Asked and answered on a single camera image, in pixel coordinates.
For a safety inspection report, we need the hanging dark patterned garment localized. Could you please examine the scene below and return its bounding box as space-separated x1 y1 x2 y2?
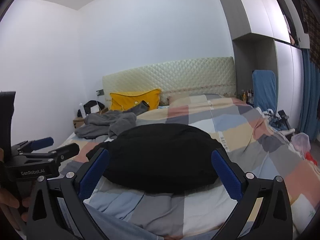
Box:
301 0 319 68

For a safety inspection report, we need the black bag on nightstand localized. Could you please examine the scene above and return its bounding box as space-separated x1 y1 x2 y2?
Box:
83 100 105 115

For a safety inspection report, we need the blue towel covered chair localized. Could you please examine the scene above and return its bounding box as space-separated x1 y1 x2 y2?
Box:
252 70 277 113

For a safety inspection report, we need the cream quilted headboard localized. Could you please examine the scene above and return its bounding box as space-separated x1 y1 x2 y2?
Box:
102 57 236 107

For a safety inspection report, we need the pink patterned pillow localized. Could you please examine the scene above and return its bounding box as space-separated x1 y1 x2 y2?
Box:
168 94 224 107

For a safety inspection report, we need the grey fleece garment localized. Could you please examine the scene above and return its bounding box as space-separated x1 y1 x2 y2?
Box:
74 100 150 139

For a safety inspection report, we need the yellow pillow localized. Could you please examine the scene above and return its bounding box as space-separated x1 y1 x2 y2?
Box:
110 88 161 111

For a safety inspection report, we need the patchwork checkered duvet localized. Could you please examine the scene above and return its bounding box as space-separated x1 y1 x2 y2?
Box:
58 93 318 239

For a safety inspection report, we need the clear plastic bottle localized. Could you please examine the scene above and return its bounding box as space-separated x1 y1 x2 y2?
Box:
78 103 86 118

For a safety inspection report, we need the dark wall socket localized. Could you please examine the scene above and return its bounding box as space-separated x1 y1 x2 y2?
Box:
96 89 104 96

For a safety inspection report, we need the black puffer jacket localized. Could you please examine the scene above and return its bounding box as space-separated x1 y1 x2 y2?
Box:
86 124 223 194

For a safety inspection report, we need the blue curtain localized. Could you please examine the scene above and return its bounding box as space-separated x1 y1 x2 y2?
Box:
299 49 319 141

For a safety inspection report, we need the red plastic bag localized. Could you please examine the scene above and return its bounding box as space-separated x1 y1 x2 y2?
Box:
304 152 318 166

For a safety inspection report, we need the clear plastic bag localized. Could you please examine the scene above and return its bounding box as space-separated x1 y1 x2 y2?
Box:
289 133 311 160

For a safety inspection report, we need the wooden nightstand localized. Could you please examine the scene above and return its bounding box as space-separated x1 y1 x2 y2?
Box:
73 107 108 129

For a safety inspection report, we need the grey white wardrobe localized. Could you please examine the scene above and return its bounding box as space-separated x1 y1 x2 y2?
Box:
220 0 304 128

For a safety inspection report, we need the person's left hand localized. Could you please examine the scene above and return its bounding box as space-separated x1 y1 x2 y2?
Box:
0 149 31 231

